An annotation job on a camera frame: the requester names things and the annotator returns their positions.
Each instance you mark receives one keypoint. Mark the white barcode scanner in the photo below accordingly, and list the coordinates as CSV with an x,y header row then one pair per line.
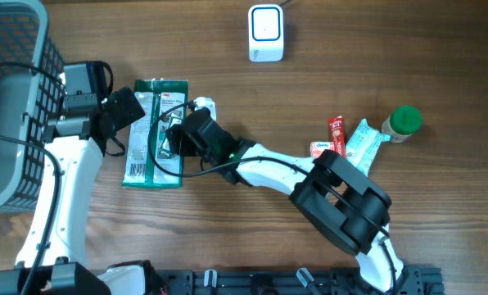
x,y
265,33

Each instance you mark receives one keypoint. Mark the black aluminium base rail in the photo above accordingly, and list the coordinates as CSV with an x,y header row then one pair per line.
x,y
337,281

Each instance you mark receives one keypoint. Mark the red coffee stick sachet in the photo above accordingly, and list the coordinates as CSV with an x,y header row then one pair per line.
x,y
338,135

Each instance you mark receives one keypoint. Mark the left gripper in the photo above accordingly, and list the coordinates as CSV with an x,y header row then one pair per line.
x,y
128,106

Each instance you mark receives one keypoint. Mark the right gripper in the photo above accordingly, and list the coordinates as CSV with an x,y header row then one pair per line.
x,y
182,142

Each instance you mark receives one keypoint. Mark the teal wet wipes pack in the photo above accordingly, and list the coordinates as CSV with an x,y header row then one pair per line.
x,y
362,147

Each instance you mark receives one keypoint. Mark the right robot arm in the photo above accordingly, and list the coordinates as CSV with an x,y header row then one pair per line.
x,y
342,203

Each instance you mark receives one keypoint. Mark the red white tissue pack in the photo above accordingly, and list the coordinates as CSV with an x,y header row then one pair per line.
x,y
317,148

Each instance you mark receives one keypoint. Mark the grey plastic mesh basket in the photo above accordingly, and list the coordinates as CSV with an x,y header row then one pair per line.
x,y
30,89

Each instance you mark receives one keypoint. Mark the green white gloves package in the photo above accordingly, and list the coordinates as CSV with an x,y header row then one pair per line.
x,y
160,98

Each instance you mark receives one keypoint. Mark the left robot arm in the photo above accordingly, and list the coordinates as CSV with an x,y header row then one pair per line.
x,y
53,258

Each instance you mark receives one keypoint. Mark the green white balm box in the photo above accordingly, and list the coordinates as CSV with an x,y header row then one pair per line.
x,y
165,147

